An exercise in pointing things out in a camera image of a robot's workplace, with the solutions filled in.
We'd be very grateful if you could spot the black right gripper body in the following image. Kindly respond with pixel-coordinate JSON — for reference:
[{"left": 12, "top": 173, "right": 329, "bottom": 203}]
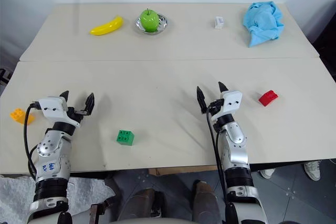
[{"left": 206, "top": 98, "right": 225, "bottom": 116}]

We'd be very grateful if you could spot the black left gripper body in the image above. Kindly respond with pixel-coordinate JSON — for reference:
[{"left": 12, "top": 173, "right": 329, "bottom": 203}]
[{"left": 67, "top": 106, "right": 85, "bottom": 125}]

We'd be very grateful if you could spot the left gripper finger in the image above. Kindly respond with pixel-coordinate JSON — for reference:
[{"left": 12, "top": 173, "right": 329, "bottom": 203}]
[
  {"left": 59, "top": 90, "right": 70, "bottom": 109},
  {"left": 78, "top": 92, "right": 96, "bottom": 116}
]

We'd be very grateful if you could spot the red toy brick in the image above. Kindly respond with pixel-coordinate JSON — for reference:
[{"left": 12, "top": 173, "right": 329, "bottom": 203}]
[{"left": 258, "top": 90, "right": 280, "bottom": 107}]

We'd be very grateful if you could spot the green toy brick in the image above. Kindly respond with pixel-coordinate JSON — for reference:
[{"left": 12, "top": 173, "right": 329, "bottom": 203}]
[{"left": 115, "top": 129, "right": 135, "bottom": 146}]

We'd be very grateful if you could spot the orange toy brick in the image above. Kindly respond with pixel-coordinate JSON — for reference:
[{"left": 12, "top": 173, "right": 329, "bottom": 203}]
[{"left": 9, "top": 108, "right": 36, "bottom": 125}]

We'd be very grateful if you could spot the white crumpled sheet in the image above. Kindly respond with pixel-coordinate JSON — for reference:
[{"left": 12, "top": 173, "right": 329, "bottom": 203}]
[{"left": 0, "top": 173, "right": 117, "bottom": 224}]

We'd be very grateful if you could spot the crumpled light blue cloth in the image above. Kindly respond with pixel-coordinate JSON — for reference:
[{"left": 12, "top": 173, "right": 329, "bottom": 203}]
[{"left": 242, "top": 0, "right": 286, "bottom": 48}]

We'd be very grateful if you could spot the yellow plastic banana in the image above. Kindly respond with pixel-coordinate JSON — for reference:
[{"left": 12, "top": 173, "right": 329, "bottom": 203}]
[{"left": 90, "top": 15, "right": 124, "bottom": 36}]

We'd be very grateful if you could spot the white sneaker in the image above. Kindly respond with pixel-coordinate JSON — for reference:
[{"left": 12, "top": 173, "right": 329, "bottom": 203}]
[
  {"left": 259, "top": 167, "right": 276, "bottom": 179},
  {"left": 303, "top": 160, "right": 322, "bottom": 182}
]

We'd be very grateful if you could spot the shiny silver bowl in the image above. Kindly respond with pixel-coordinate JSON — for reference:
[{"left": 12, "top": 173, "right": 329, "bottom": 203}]
[{"left": 134, "top": 13, "right": 170, "bottom": 36}]

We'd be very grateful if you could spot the green apple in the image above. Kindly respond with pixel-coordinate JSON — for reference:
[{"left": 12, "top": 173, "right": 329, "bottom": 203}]
[{"left": 139, "top": 8, "right": 160, "bottom": 33}]

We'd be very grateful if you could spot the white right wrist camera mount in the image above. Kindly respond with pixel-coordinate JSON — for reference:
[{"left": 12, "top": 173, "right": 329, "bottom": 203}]
[{"left": 211, "top": 90, "right": 244, "bottom": 123}]

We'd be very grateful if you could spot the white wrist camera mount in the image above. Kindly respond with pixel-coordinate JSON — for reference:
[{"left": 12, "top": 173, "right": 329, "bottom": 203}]
[
  {"left": 36, "top": 96, "right": 81, "bottom": 127},
  {"left": 211, "top": 90, "right": 244, "bottom": 123}
]

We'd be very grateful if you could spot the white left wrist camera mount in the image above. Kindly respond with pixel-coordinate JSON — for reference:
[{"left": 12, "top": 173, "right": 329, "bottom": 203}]
[{"left": 36, "top": 96, "right": 81, "bottom": 127}]

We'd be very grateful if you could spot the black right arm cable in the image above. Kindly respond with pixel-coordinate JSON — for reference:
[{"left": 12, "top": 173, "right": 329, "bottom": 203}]
[{"left": 206, "top": 104, "right": 239, "bottom": 224}]

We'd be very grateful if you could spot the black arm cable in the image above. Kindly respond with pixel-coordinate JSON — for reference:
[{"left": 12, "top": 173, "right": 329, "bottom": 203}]
[
  {"left": 206, "top": 104, "right": 239, "bottom": 224},
  {"left": 23, "top": 101, "right": 43, "bottom": 182}
]

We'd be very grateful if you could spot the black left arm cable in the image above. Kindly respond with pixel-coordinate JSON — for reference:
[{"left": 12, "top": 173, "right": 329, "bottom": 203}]
[{"left": 23, "top": 101, "right": 43, "bottom": 182}]

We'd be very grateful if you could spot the brown metal bracket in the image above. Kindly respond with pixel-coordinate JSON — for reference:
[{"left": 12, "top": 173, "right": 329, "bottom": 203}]
[{"left": 89, "top": 199, "right": 111, "bottom": 224}]

